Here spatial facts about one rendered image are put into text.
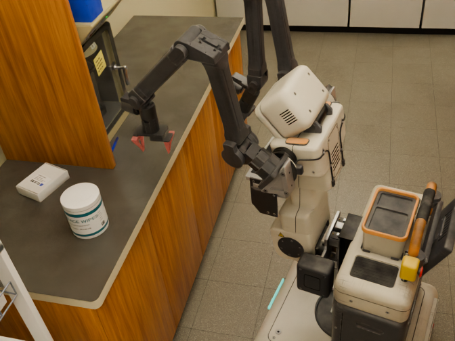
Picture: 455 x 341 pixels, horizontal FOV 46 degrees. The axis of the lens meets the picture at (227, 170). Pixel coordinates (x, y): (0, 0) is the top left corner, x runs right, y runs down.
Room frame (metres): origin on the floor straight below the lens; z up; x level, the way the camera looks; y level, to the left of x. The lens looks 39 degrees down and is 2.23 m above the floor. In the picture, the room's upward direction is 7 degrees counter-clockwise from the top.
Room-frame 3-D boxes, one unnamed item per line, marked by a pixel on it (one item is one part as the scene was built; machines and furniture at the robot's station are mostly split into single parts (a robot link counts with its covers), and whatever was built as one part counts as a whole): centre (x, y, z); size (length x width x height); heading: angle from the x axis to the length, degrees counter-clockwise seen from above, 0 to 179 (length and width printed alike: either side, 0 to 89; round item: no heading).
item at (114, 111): (1.92, 0.45, 1.19); 0.30 x 0.01 x 0.40; 161
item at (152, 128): (1.54, 0.25, 1.21); 0.10 x 0.07 x 0.07; 73
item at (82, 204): (1.35, 0.50, 1.01); 0.13 x 0.13 x 0.15
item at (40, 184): (1.61, 0.71, 0.96); 0.16 x 0.12 x 0.04; 145
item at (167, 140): (1.53, 0.21, 1.14); 0.07 x 0.07 x 0.09; 73
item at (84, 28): (1.90, 0.41, 1.46); 0.32 x 0.11 x 0.10; 162
